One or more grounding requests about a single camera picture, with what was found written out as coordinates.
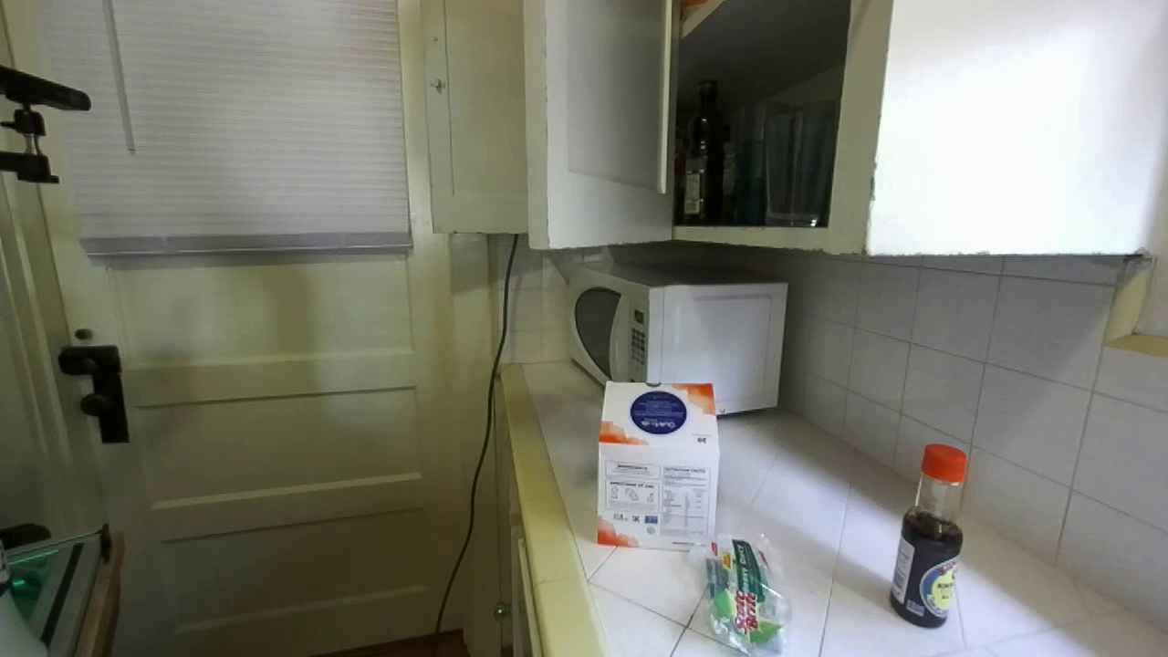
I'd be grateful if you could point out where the cream cabinet door with knob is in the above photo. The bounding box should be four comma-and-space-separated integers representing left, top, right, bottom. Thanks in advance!
522, 0, 679, 255

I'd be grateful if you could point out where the cream base cabinet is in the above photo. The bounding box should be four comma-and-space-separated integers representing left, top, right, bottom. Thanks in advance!
484, 398, 556, 657

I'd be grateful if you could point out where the cream cabinet door without knob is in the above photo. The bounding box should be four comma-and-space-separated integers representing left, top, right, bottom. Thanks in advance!
420, 0, 534, 237

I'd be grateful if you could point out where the white panel room door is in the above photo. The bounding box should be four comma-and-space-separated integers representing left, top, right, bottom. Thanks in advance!
30, 0, 495, 657

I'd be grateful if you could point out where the white door blind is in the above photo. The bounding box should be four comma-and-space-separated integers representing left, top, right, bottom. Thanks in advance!
45, 0, 416, 264

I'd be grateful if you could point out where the black door lock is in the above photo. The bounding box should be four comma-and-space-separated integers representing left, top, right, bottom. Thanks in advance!
56, 324, 135, 448

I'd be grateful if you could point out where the white microwave oven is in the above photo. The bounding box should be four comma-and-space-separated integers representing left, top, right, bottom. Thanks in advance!
564, 265, 793, 421

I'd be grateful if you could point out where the white orange carton box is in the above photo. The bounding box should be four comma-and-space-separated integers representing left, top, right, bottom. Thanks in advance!
590, 375, 726, 555

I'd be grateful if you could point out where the dark glass bottle with label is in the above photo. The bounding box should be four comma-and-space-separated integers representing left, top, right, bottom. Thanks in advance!
676, 78, 721, 229

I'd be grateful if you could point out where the clear drinking glass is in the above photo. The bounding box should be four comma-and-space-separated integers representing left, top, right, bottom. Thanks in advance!
779, 107, 839, 229
726, 107, 785, 229

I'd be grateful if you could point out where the green snack packet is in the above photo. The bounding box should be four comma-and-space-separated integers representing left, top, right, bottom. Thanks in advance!
700, 533, 793, 657

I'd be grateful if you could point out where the soy sauce bottle red cap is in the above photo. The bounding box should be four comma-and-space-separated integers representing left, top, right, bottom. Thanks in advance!
887, 442, 974, 630

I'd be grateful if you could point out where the thin blind wand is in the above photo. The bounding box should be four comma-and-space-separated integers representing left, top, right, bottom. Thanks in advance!
101, 0, 140, 158

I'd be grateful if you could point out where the black power cable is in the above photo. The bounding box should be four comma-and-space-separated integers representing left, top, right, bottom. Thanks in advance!
432, 232, 526, 637

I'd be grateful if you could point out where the cream wall cabinet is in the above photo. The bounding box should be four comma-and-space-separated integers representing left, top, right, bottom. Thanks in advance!
669, 0, 1168, 264

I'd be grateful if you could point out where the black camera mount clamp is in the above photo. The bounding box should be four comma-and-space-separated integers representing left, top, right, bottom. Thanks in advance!
0, 61, 95, 189

